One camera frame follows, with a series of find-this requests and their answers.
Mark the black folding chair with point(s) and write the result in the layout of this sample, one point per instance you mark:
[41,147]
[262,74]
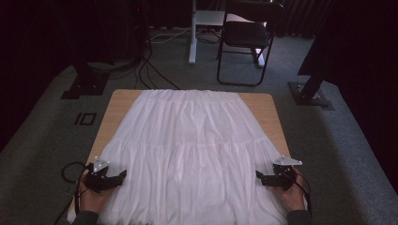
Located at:
[245,34]

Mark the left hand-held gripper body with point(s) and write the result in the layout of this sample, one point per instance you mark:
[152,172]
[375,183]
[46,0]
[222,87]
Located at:
[97,179]

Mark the white skirt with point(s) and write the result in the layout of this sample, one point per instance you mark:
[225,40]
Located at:
[194,140]

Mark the black stand with flat base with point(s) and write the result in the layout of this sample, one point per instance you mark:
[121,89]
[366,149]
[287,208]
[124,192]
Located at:
[86,84]

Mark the person's right hand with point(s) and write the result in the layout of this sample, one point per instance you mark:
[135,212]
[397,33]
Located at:
[295,198]

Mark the dark curtain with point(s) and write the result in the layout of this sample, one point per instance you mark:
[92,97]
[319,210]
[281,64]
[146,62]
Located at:
[300,15]

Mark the dark equipment cabinet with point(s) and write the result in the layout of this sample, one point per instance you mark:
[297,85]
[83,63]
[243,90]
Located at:
[119,31]

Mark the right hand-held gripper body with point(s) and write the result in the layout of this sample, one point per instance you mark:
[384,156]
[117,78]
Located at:
[284,176]

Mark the black slanted stand with base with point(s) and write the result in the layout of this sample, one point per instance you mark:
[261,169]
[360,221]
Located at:
[308,93]

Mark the white desk frame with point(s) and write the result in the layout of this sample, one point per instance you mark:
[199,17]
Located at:
[192,47]

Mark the person's left hand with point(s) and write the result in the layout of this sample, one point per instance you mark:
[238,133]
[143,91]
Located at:
[92,201]

